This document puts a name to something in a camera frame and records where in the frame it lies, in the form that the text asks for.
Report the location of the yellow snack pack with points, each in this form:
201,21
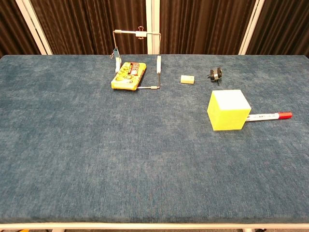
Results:
128,77

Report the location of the cream eraser block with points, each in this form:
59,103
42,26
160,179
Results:
187,79

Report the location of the yellow foam cube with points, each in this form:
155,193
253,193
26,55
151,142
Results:
227,116

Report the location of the black binder clip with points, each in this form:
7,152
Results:
214,75

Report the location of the small silver clip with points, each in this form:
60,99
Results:
115,51

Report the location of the pink binder clip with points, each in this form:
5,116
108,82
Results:
140,34

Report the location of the dark brown curtain panel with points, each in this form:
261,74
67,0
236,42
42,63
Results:
285,26
87,24
14,26
205,24

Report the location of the white partition post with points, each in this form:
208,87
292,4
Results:
249,31
152,19
36,29

